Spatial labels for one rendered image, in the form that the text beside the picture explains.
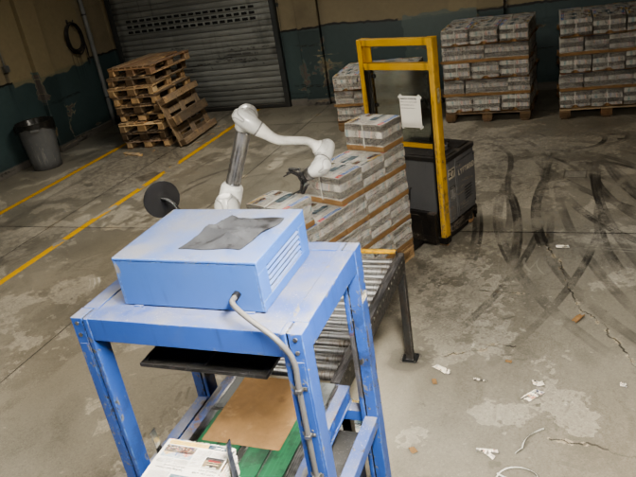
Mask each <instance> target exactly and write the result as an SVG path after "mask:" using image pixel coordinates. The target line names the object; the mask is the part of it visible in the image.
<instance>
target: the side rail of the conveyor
mask: <svg viewBox="0 0 636 477"><path fill-rule="evenodd" d="M405 270H406V268H405V258H404V253H396V255H395V257H394V259H393V261H392V263H391V265H390V267H389V268H388V270H387V272H386V274H385V276H384V278H383V279H382V281H381V283H380V286H379V288H378V290H377V292H376V294H375V296H374V298H373V300H372V301H371V303H370V305H369V307H368V308H369V315H370V323H371V329H372V336H373V338H374V336H375V334H376V332H377V330H378V328H379V325H380V322H381V320H382V318H383V316H384V314H385V312H386V310H387V308H388V306H389V304H390V302H391V300H392V298H393V295H394V293H395V291H396V289H397V287H398V284H399V281H400V279H401V278H402V276H403V274H404V272H405ZM355 377H356V375H355V369H354V362H353V357H352V350H351V344H349V346H348V348H347V350H346V352H345V354H344V356H343V358H342V360H341V362H340V364H339V366H338V367H337V369H336V371H335V373H334V375H333V377H332V379H331V381H330V383H335V384H340V385H349V386H350V387H351V384H352V382H353V380H354V379H355Z"/></svg>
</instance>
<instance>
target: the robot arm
mask: <svg viewBox="0 0 636 477"><path fill-rule="evenodd" d="M232 119H233V121H234V122H235V129H236V134H235V139H234V144H233V148H232V153H231V158H230V163H229V168H228V173H227V178H226V181H225V182H224V183H222V184H221V190H220V193H219V196H218V197H217V198H216V200H215V203H214V208H215V209H240V206H241V201H242V194H243V187H242V185H241V184H240V183H241V178H242V173H243V169H244V165H245V160H246V155H247V150H248V147H249V142H250V137H251V134H252V135H254V136H257V137H259V138H262V139H264V140H266V141H268V142H271V143H273V144H276V145H283V146H286V145H306V146H309V147H310V148H311V149H312V153H314V155H315V158H314V160H313V161H312V163H311V165H310V166H308V167H307V168H305V169H304V170H303V171H301V170H300V169H301V168H288V172H286V173H287V174H286V175H285V176H287V175H289V174H293V175H296V176H297V177H298V179H299V181H300V182H301V183H300V190H298V191H296V192H294V193H293V194H295V193H297V194H299V193H301V194H302V195H303V194H305V192H306V190H307V188H308V186H309V184H308V183H307V181H310V180H312V179H315V178H317V177H321V176H323V175H325V174H326V173H328V172H329V171H330V169H331V166H332V165H331V162H330V161H331V159H332V157H333V154H334V151H335V144H334V142H333V141H332V140H331V139H328V138H327V139H324V140H319V141H317V140H315V139H312V138H310V137H305V136H283V135H278V134H276V133H274V132H273V131H271V130H270V129H269V128H268V127H267V126H266V125H265V124H264V123H263V122H262V121H261V120H259V119H258V113H257V109H256V107H255V106H254V105H252V104H248V103H245V104H242V105H240V106H239V107H238V108H237V109H235V111H234V112H233V113H232ZM296 171H299V173H298V172H296ZM285 176H283V177H285ZM304 184H305V187H304ZM303 188H304V189H303ZM293 194H292V195H293Z"/></svg>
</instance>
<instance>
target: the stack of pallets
mask: <svg viewBox="0 0 636 477"><path fill-rule="evenodd" d="M177 55H180V57H181V59H180V60H175V61H173V60H174V59H173V57H174V56H177ZM189 58H190V57H189V53H188V49H187V50H182V51H179V52H177V51H168V52H160V53H150V54H147V55H144V56H142V57H139V58H136V59H134V60H131V61H128V62H124V63H121V64H120V65H117V66H114V67H112V68H109V69H107V71H108V73H109V78H108V79H106V81H107V82H108V86H109V89H107V91H108V94H109V97H110V98H111V99H112V100H113V101H114V106H115V109H116V112H117V115H119V117H120V119H121V123H120V124H118V127H119V129H120V133H121V135H122V139H123V142H126V144H127V149H128V150H130V149H134V148H135V147H137V146H138V145H140V144H141V143H143V142H144V145H145V148H153V147H154V146H156V145H157V144H159V143H160V142H162V141H164V145H165V147H170V146H171V145H173V144H174V143H175V142H177V141H176V138H174V139H173V140H172V136H173V133H172V129H170V128H169V126H168V124H167V122H166V118H165V117H164V116H163V112H162V110H160V109H159V107H158V105H157V104H156V102H155V101H156V100H158V99H160V98H161V97H164V96H166V95H168V94H170V93H172V92H173V91H175V90H177V89H179V88H181V87H183V86H184V85H186V84H188V83H190V77H186V75H185V71H184V69H185V68H186V60H187V59H189ZM175 64H177V69H175V70H173V69H170V67H171V66H173V65H175ZM124 70H125V71H124ZM118 71H123V72H121V73H118ZM174 74H176V77H177V78H171V76H173V75H174ZM120 80H122V81H121V82H119V83H117V82H118V81H120ZM180 82H182V84H183V85H181V86H180V85H178V86H176V84H178V83H180ZM118 91H121V92H119V93H118ZM123 99H126V100H124V101H123ZM126 108H128V109H126ZM154 137H155V138H154Z"/></svg>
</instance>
